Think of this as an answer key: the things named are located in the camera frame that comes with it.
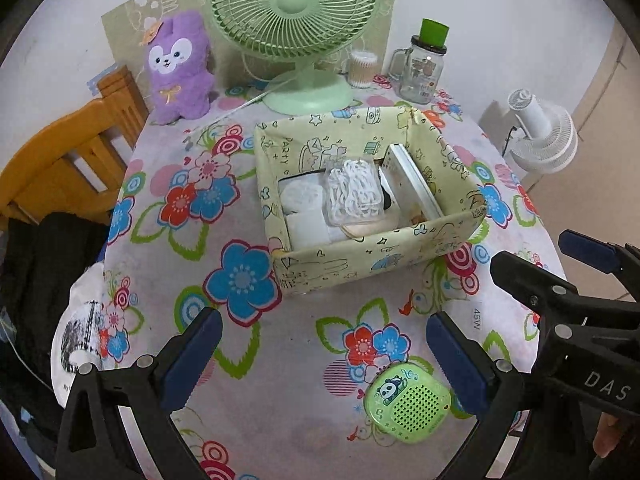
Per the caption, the white 45W charger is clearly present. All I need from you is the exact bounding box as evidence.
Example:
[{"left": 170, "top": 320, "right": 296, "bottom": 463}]
[{"left": 462, "top": 302, "right": 489, "bottom": 347}]

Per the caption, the glass mason jar mug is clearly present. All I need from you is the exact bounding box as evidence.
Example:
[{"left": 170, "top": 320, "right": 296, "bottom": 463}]
[{"left": 388, "top": 18, "right": 449, "bottom": 104}]

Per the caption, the bagged white cable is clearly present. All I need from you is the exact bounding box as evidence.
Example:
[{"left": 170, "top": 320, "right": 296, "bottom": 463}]
[{"left": 322, "top": 157, "right": 386, "bottom": 226}]

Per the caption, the green patterned storage box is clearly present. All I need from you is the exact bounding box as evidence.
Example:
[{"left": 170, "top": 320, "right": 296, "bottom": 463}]
[{"left": 254, "top": 106, "right": 487, "bottom": 295}]

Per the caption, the black car key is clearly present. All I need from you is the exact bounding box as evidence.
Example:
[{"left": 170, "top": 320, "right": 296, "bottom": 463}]
[{"left": 382, "top": 186, "right": 399, "bottom": 211}]

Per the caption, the white book in box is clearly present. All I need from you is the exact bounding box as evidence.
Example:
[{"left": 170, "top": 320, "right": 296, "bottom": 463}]
[{"left": 381, "top": 143, "right": 444, "bottom": 224}]

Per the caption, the floral tablecloth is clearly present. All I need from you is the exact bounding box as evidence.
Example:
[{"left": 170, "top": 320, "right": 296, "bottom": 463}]
[{"left": 51, "top": 72, "right": 569, "bottom": 480}]

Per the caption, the black clothing on chair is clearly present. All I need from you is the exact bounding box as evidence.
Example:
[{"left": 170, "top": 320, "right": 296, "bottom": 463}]
[{"left": 1, "top": 212, "right": 108, "bottom": 440}]

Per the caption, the cotton swab container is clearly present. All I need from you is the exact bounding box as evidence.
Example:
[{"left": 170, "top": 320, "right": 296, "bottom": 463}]
[{"left": 347, "top": 50, "right": 378, "bottom": 88}]

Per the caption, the green panda speaker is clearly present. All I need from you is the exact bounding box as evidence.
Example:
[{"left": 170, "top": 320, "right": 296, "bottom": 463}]
[{"left": 363, "top": 363, "right": 451, "bottom": 443}]

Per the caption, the white small box in bin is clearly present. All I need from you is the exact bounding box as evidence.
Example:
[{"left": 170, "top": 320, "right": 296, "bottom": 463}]
[{"left": 285, "top": 209, "right": 331, "bottom": 252}]

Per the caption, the wooden chair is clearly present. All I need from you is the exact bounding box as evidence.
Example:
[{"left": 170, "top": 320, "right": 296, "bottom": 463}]
[{"left": 1, "top": 66, "right": 149, "bottom": 228}]

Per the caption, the green desk fan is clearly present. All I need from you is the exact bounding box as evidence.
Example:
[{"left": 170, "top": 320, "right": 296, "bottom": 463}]
[{"left": 209, "top": 0, "right": 380, "bottom": 116}]

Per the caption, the white floor fan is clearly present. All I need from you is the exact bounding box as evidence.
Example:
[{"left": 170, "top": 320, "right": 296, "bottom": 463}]
[{"left": 506, "top": 88, "right": 578, "bottom": 174}]

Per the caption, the white computer mouse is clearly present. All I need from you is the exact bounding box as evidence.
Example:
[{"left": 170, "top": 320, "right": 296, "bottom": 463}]
[{"left": 279, "top": 179, "right": 324, "bottom": 214}]

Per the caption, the purple plush toy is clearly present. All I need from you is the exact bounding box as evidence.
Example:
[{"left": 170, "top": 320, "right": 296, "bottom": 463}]
[{"left": 142, "top": 10, "right": 215, "bottom": 125}]

